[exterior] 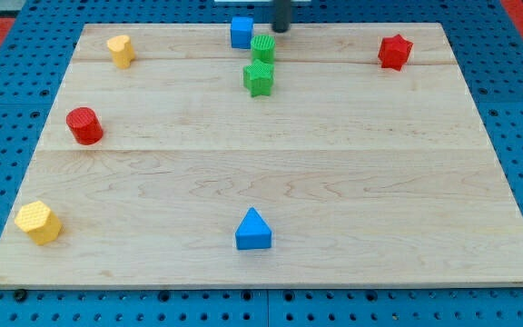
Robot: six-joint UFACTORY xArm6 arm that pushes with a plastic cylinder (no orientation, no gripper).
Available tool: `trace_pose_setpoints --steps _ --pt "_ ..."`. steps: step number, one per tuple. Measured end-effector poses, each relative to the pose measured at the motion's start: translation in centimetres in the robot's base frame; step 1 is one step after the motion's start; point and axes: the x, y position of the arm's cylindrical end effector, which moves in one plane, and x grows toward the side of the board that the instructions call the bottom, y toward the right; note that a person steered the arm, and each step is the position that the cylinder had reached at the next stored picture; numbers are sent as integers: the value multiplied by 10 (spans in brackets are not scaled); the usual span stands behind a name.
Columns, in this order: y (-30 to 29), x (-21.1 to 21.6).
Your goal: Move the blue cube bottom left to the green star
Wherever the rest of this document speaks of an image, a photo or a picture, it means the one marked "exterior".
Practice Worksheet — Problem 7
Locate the blue cube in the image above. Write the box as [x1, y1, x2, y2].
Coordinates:
[230, 16, 254, 49]

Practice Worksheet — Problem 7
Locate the green star block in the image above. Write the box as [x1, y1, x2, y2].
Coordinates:
[242, 59, 274, 97]

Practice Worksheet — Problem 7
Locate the red star block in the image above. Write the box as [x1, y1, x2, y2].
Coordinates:
[378, 35, 413, 71]

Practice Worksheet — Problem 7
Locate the wooden board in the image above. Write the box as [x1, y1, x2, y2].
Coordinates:
[0, 23, 523, 290]

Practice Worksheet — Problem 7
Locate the blue triangle block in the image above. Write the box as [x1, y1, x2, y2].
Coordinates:
[234, 207, 272, 251]

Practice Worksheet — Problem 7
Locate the green cylinder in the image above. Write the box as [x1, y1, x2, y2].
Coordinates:
[250, 35, 276, 64]

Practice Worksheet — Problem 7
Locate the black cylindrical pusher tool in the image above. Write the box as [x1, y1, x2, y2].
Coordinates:
[271, 0, 292, 34]

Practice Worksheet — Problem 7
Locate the yellow heart block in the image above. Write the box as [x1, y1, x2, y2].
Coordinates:
[106, 35, 135, 69]

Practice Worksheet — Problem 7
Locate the red cylinder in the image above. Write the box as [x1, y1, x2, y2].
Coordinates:
[65, 107, 104, 145]

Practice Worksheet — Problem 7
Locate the yellow hexagon block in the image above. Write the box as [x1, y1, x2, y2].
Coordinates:
[14, 201, 63, 245]

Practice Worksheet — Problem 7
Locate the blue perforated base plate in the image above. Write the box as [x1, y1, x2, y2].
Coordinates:
[0, 1, 523, 326]

